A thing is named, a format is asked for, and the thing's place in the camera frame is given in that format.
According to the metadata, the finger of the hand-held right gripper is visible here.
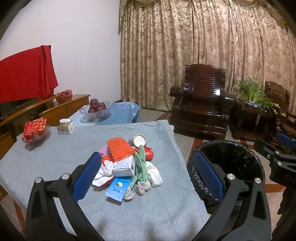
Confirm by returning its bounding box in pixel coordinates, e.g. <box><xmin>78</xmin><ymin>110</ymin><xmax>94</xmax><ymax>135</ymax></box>
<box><xmin>275</xmin><ymin>133</ymin><xmax>296</xmax><ymax>150</ymax></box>
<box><xmin>254</xmin><ymin>138</ymin><xmax>296</xmax><ymax>169</ymax></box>

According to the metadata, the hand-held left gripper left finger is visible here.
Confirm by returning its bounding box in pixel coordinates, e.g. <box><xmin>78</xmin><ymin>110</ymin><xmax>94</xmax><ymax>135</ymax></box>
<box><xmin>25</xmin><ymin>152</ymin><xmax>102</xmax><ymax>241</ymax></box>

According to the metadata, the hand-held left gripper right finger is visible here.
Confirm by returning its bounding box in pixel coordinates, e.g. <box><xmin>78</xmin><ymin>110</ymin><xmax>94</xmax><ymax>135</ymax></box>
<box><xmin>192</xmin><ymin>150</ymin><xmax>271</xmax><ymax>241</ymax></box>

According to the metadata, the white tissue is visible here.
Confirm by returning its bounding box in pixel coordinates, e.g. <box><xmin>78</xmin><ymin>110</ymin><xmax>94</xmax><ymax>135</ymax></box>
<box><xmin>92</xmin><ymin>160</ymin><xmax>115</xmax><ymax>187</ymax></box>
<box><xmin>145</xmin><ymin>161</ymin><xmax>163</xmax><ymax>187</ymax></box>

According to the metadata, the small orange foam net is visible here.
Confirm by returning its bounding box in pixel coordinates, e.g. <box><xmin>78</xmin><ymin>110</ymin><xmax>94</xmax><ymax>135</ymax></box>
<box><xmin>101</xmin><ymin>153</ymin><xmax>114</xmax><ymax>165</ymax></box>

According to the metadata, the trash bin with black liner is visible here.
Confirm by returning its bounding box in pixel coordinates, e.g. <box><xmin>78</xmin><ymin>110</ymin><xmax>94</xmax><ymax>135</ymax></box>
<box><xmin>186</xmin><ymin>140</ymin><xmax>266</xmax><ymax>215</ymax></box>

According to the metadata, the blue sachet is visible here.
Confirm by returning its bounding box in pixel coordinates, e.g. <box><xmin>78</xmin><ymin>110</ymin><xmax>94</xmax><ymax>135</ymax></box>
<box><xmin>105</xmin><ymin>177</ymin><xmax>131</xmax><ymax>202</ymax></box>

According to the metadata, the small white box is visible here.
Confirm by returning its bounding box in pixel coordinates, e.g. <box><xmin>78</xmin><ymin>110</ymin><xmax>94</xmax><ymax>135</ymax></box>
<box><xmin>112</xmin><ymin>156</ymin><xmax>136</xmax><ymax>178</ymax></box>

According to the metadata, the large orange foam net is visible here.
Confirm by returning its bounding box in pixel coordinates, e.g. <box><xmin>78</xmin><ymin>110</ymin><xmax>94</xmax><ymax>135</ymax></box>
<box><xmin>107</xmin><ymin>137</ymin><xmax>136</xmax><ymax>161</ymax></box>

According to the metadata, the green and white glove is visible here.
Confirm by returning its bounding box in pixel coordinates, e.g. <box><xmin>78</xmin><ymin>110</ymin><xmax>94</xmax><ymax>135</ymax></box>
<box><xmin>123</xmin><ymin>177</ymin><xmax>139</xmax><ymax>201</ymax></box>
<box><xmin>134</xmin><ymin>146</ymin><xmax>151</xmax><ymax>196</ymax></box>

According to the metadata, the red plastic wrapper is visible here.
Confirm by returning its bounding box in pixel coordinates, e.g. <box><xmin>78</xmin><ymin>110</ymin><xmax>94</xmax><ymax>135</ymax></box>
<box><xmin>139</xmin><ymin>146</ymin><xmax>154</xmax><ymax>161</ymax></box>

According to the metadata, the white paper cup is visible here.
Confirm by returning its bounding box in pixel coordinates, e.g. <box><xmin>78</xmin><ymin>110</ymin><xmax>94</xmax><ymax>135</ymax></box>
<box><xmin>128</xmin><ymin>134</ymin><xmax>147</xmax><ymax>148</ymax></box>

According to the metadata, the dark wooden side table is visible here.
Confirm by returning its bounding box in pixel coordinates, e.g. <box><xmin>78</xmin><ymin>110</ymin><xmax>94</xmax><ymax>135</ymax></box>
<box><xmin>228</xmin><ymin>97</ymin><xmax>281</xmax><ymax>141</ymax></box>

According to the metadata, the grey-blue tablecloth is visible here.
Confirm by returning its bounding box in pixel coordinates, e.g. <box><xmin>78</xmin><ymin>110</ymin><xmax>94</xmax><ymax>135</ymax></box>
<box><xmin>0</xmin><ymin>119</ymin><xmax>211</xmax><ymax>241</ymax></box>

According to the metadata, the dark wooden armchair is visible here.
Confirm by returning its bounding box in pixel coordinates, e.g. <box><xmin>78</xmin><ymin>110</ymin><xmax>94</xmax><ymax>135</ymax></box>
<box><xmin>170</xmin><ymin>64</ymin><xmax>236</xmax><ymax>140</ymax></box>
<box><xmin>264</xmin><ymin>81</ymin><xmax>296</xmax><ymax>153</ymax></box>

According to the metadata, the white tissue box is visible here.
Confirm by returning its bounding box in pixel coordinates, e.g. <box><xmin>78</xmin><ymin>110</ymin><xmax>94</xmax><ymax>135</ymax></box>
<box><xmin>57</xmin><ymin>119</ymin><xmax>76</xmax><ymax>135</ymax></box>

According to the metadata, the potted green plant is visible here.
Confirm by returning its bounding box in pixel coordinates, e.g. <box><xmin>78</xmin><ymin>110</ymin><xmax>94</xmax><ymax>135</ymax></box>
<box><xmin>234</xmin><ymin>75</ymin><xmax>279</xmax><ymax>114</ymax></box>

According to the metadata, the glass dish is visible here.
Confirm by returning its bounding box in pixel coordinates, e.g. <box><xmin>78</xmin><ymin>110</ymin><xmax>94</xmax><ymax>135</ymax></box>
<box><xmin>21</xmin><ymin>124</ymin><xmax>51</xmax><ymax>144</ymax></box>

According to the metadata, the glass fruit bowl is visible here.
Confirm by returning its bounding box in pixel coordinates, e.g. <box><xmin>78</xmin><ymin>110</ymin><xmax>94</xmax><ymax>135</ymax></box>
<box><xmin>79</xmin><ymin>101</ymin><xmax>113</xmax><ymax>123</ymax></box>

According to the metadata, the red gift box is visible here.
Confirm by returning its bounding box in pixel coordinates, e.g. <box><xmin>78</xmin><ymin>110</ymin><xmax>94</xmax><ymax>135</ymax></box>
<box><xmin>23</xmin><ymin>118</ymin><xmax>47</xmax><ymax>141</ymax></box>

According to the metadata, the wooden television cabinet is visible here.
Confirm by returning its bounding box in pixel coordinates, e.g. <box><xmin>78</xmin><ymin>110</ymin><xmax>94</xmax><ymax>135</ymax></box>
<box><xmin>0</xmin><ymin>94</ymin><xmax>90</xmax><ymax>160</ymax></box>

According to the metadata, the light blue embroidered tablecloth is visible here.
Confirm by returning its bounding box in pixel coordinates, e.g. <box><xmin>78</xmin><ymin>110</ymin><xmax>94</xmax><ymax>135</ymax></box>
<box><xmin>69</xmin><ymin>102</ymin><xmax>141</xmax><ymax>127</ymax></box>

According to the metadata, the red woven basket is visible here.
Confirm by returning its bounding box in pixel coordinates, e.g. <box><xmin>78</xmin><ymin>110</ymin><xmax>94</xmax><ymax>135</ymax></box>
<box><xmin>56</xmin><ymin>89</ymin><xmax>73</xmax><ymax>103</ymax></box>

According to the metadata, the black television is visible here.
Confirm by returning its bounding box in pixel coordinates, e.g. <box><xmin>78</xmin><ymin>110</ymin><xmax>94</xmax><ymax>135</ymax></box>
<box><xmin>0</xmin><ymin>97</ymin><xmax>36</xmax><ymax>120</ymax></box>

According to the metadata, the red cloth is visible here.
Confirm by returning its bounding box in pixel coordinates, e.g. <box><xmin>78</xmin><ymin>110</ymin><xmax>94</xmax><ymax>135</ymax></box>
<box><xmin>0</xmin><ymin>45</ymin><xmax>59</xmax><ymax>105</ymax></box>

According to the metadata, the beige patterned curtain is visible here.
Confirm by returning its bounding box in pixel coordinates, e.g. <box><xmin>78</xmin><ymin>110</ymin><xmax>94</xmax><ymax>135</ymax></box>
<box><xmin>118</xmin><ymin>0</ymin><xmax>296</xmax><ymax>112</ymax></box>

